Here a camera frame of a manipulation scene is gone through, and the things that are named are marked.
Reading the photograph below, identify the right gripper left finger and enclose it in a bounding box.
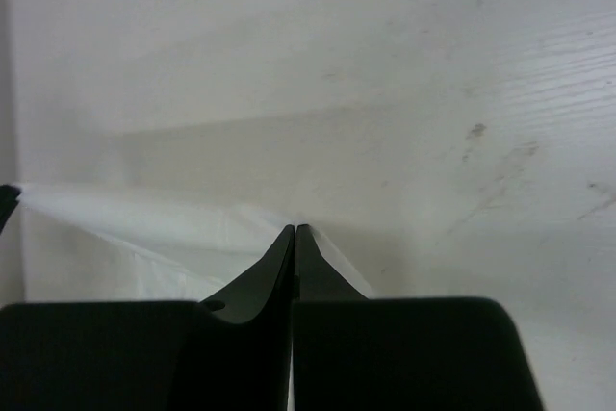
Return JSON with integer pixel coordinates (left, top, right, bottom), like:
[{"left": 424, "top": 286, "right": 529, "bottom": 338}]
[{"left": 1, "top": 226, "right": 295, "bottom": 410}]

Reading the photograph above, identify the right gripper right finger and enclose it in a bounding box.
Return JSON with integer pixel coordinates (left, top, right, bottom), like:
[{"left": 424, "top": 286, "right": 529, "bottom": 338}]
[{"left": 293, "top": 225, "right": 543, "bottom": 410}]

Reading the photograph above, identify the white tank top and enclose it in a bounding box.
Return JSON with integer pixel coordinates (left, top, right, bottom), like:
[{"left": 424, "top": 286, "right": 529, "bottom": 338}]
[{"left": 0, "top": 182, "right": 372, "bottom": 306}]

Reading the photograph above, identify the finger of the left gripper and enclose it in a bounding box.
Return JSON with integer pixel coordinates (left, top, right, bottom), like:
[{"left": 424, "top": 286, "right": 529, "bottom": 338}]
[{"left": 0, "top": 184, "right": 21, "bottom": 233}]

